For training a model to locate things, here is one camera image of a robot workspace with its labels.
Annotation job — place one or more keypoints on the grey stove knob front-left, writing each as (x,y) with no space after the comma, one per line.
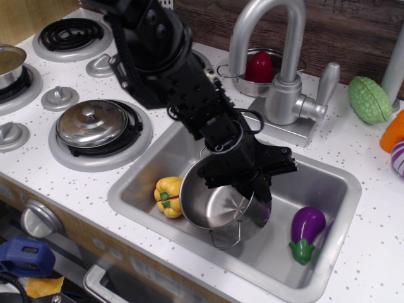
(13,136)

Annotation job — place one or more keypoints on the blue clamp tool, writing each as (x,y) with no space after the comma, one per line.
(27,258)

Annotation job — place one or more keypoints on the stainless steel pot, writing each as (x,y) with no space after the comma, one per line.
(228,216)

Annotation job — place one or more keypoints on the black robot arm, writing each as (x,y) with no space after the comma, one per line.
(156,66)

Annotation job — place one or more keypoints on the grey stove knob centre-left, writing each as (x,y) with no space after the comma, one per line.
(59,98)

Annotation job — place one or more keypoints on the yellow toy bell pepper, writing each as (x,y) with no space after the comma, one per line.
(166,195)

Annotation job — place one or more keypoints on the back left stove burner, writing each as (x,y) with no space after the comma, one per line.
(71,40)

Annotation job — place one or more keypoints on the silver toy faucet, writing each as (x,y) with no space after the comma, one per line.
(285,104)

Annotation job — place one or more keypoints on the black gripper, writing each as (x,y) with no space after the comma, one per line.
(239,159)

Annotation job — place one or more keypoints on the silver sink basin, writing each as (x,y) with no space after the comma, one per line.
(266,259)

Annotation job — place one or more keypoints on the purple striped toy vegetable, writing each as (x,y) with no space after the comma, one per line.
(397,157)

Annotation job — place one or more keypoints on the steel pot lid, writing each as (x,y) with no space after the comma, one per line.
(92,123)

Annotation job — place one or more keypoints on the green bumpy toy vegetable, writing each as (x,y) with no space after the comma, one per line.
(369,100)

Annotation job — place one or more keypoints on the front left stove burner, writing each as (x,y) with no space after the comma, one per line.
(27,95)

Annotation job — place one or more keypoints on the grey vertical pole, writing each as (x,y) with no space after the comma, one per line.
(393,76)

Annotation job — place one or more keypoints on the front right stove burner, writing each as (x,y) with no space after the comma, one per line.
(120,152)

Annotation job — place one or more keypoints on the yellow cloth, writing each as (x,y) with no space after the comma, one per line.
(41,287)

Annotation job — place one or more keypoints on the red toy vegetable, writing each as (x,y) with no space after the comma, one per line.
(260,68)

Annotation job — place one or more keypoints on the grey oven door handle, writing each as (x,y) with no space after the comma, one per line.
(114,285)

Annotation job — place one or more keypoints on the grey stove knob middle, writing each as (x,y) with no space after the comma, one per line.
(100,67)

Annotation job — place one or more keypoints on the steel pot on burner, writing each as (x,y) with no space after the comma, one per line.
(12,59)

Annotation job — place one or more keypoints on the orange toy vegetable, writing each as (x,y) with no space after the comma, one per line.
(393,133)

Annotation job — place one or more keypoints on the grey oven dial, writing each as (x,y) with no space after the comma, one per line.
(38,221)

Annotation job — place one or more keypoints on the purple toy eggplant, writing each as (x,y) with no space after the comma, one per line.
(307,224)

